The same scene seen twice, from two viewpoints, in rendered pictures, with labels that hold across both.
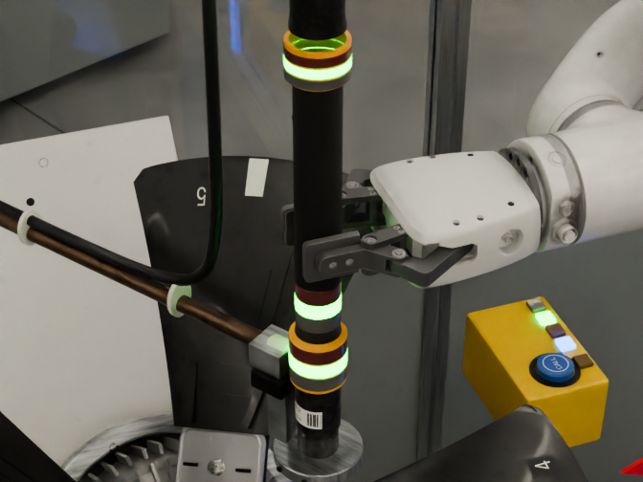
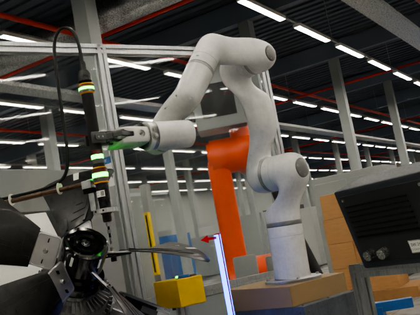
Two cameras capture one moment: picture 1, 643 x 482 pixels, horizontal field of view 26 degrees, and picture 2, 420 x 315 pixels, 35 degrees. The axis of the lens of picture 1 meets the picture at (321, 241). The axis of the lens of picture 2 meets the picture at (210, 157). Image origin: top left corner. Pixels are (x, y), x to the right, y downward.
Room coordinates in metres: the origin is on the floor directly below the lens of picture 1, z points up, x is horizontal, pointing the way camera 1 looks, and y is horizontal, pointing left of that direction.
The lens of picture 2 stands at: (-1.03, 0.20, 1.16)
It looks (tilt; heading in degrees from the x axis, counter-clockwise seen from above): 8 degrees up; 344
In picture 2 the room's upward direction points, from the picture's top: 10 degrees counter-clockwise
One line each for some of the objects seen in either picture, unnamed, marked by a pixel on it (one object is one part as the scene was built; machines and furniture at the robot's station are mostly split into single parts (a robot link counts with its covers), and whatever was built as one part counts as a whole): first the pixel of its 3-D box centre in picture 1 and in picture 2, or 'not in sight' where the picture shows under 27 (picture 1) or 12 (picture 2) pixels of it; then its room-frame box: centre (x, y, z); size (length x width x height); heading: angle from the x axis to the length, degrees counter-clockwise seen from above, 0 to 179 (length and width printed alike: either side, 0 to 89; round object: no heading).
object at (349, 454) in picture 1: (307, 405); (100, 196); (0.79, 0.01, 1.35); 0.09 x 0.07 x 0.10; 54
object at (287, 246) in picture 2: not in sight; (289, 252); (1.08, -0.61, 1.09); 0.19 x 0.19 x 0.18
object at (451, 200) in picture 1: (459, 209); (129, 137); (0.83, -0.10, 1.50); 0.11 x 0.10 x 0.07; 110
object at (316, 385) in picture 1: (318, 366); (100, 180); (0.79, 0.00, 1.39); 0.04 x 0.04 x 0.01
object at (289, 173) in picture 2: not in sight; (285, 189); (1.05, -0.63, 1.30); 0.19 x 0.12 x 0.24; 27
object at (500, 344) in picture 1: (532, 379); (179, 294); (1.19, -0.24, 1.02); 0.16 x 0.10 x 0.11; 20
